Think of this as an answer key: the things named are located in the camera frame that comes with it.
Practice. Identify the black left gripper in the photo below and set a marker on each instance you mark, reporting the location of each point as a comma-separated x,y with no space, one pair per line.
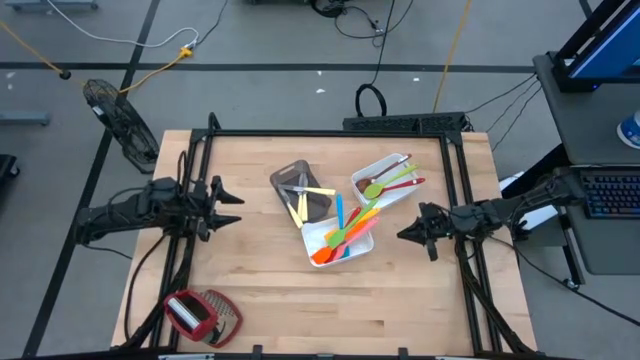
202,210

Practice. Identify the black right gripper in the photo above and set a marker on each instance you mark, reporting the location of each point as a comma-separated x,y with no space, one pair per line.
440,222

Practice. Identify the yellow silicone spatula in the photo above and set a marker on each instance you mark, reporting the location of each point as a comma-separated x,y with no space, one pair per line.
372,214

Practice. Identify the pink silicone spatula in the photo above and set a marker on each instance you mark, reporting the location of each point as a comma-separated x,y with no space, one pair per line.
367,226

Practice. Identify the dark red silicone spatula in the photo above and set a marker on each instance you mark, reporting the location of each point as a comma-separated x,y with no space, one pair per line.
354,214

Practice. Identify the green silicone spatula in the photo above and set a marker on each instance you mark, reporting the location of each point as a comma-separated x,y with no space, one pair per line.
336,239

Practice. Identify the blue silicone spatula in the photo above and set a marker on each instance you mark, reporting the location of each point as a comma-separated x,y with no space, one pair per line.
340,205

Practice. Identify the orange silicone spatula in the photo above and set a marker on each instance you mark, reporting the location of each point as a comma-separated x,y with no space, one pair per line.
320,256

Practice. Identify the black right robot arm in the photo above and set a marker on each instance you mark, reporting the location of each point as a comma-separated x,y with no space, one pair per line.
500,212

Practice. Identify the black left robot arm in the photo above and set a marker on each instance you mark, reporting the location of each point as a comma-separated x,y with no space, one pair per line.
125,215

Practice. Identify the small white plastic bin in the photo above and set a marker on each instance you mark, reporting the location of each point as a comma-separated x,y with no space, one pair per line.
397,196

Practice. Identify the grey translucent plastic bin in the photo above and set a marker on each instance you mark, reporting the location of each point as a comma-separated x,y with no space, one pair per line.
287,172

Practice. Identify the large white plastic bin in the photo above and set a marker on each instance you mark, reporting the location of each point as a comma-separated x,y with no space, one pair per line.
312,237

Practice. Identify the red metal box grater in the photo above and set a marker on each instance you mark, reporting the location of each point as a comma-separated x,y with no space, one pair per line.
225,315

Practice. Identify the black floor fan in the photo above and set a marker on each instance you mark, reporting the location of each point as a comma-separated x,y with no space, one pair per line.
120,120

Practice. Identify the black backlit keyboard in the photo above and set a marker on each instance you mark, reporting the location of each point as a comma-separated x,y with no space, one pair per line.
612,195

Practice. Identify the grey side desk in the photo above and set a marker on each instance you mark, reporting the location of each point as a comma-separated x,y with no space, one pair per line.
585,125

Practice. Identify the grey furniture foot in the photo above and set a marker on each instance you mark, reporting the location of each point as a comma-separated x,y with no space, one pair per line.
50,5
25,119

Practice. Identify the black floor object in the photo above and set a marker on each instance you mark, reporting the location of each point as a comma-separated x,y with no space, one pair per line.
7,167

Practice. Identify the blue white roll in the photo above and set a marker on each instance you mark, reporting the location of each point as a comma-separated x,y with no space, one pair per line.
631,131

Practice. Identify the black computer monitor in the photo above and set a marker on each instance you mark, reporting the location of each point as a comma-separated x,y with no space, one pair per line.
610,50

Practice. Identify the black aluminium table frame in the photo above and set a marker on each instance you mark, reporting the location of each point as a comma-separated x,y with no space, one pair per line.
325,134

